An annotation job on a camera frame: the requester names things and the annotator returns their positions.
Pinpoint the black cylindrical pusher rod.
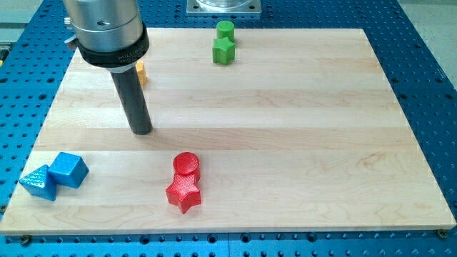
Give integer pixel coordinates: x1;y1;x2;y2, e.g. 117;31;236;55
111;67;153;135

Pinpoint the yellow hexagon block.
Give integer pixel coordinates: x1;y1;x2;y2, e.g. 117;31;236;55
136;61;148;86

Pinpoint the red star block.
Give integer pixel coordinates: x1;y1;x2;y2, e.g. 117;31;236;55
166;173;201;214

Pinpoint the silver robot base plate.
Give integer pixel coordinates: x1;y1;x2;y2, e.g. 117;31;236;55
186;0;262;15

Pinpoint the blue triangle block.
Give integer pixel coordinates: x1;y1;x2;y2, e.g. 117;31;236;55
19;164;57;201

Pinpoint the green cylinder block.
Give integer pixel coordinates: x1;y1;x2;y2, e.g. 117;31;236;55
216;21;235;43

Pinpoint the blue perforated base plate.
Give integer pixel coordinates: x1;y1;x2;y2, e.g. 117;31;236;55
1;1;456;256

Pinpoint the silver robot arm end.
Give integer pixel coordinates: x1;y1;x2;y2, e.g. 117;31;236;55
63;0;149;74

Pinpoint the red cylinder block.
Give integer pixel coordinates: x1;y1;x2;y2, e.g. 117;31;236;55
173;152;201;182

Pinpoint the light wooden board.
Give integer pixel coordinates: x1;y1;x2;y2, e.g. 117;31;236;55
1;29;456;235

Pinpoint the blue cube block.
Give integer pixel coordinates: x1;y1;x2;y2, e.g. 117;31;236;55
48;152;89;188

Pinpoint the green star block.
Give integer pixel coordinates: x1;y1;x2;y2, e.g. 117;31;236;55
212;37;236;65

